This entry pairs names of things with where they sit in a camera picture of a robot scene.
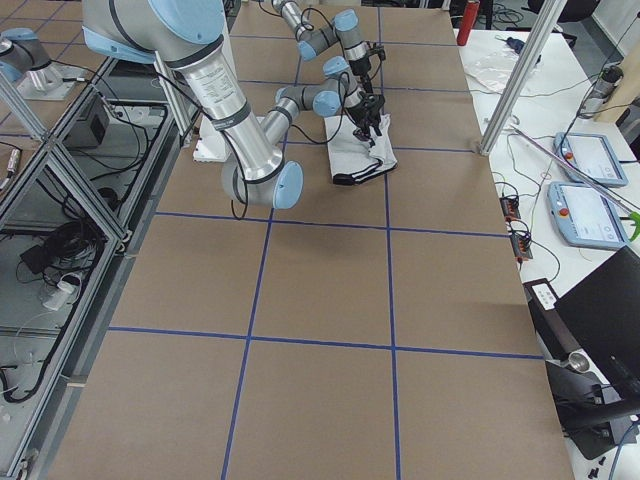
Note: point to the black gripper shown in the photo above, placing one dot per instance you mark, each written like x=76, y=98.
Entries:
x=360, y=118
x=363, y=68

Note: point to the grey cartoon print t-shirt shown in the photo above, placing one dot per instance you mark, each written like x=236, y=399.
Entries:
x=353, y=161

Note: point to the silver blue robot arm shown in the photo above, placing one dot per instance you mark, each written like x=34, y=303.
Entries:
x=188, y=36
x=342, y=29

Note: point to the clear plastic sheet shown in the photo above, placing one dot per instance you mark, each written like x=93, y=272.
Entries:
x=493, y=71

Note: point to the red cylinder bottle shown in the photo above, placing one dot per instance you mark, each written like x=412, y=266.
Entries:
x=467, y=22

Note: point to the upper orange usb hub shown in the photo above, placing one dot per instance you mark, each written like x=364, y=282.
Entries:
x=510, y=207

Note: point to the orange usb hub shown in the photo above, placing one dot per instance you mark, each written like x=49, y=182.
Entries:
x=521, y=246
x=510, y=207

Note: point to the lower orange usb hub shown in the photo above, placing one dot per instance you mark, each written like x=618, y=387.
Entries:
x=521, y=246

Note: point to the upper blue teach pendant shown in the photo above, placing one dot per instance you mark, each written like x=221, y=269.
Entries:
x=592, y=154

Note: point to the blue teach pendant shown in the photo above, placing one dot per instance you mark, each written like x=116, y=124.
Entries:
x=584, y=218
x=592, y=154

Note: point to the lower blue teach pendant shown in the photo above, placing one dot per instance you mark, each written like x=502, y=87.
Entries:
x=584, y=218

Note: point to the grey drink bottle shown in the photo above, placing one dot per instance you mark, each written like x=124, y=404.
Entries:
x=602, y=90

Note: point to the dark box with label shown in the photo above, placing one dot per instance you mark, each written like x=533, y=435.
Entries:
x=554, y=333

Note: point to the black power adapter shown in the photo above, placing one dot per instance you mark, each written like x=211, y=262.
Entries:
x=37, y=258

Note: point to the aluminium frame post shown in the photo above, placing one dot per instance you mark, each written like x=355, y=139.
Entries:
x=539, y=34

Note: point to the aluminium frame rack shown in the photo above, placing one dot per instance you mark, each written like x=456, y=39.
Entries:
x=82, y=167

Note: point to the black camera stand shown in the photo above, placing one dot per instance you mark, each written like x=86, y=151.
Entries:
x=592, y=414

